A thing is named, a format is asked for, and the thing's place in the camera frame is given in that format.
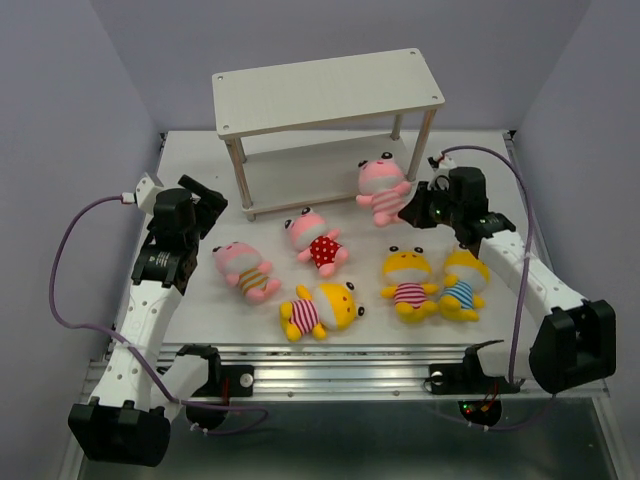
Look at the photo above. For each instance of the yellow frog lying sideways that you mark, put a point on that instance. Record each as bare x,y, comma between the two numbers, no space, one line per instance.
327,306

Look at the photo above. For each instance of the pink frog red polka-dot shirt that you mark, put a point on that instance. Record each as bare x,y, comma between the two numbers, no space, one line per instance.
316,242

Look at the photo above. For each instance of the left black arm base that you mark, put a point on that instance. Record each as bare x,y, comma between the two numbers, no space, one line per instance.
235,377

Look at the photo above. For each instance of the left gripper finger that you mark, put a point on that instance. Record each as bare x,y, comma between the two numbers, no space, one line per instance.
196,188
211,208

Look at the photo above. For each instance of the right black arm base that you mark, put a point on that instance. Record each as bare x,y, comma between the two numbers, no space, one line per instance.
480,404

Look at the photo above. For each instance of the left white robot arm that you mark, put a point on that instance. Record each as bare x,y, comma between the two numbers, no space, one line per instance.
128,416

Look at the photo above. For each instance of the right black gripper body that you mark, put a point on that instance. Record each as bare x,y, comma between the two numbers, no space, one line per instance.
440,207

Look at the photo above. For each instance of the yellow frog blue-striped shirt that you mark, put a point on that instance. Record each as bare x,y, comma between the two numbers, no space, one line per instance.
465,277

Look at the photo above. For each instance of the pink frog orange-striped shirt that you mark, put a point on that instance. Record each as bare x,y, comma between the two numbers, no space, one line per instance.
243,266

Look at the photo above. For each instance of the pink frog pink-striped shirt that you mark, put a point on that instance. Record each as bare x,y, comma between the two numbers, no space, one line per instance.
382,187

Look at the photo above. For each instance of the yellow frog red-striped shirt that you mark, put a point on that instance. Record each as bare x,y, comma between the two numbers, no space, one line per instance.
408,277

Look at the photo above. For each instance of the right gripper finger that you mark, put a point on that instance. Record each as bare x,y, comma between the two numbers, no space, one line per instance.
418,213
422,194

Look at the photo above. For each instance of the white two-tier shelf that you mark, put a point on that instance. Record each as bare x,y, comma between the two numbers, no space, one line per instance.
313,94

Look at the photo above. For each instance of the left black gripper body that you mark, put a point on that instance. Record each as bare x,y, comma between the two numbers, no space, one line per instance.
202,226

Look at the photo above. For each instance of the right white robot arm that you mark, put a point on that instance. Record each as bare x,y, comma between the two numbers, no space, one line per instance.
575,341

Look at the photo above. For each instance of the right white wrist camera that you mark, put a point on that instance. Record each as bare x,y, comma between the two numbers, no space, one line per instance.
442,162

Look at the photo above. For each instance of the aluminium mounting rail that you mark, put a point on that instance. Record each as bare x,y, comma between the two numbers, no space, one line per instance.
377,357

